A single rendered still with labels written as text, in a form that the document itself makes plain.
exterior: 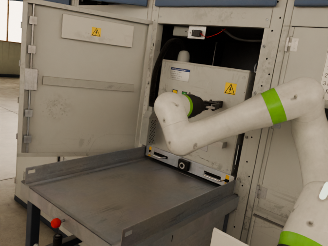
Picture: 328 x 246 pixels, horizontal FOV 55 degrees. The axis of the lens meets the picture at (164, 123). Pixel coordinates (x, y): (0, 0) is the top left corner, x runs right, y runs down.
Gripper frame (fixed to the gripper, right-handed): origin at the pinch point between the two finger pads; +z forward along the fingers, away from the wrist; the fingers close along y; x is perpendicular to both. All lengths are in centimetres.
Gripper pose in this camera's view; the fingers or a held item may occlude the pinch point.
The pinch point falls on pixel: (217, 104)
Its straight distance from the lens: 143.0
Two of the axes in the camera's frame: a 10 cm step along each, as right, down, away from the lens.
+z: 6.3, -0.7, 7.7
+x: 1.2, -9.7, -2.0
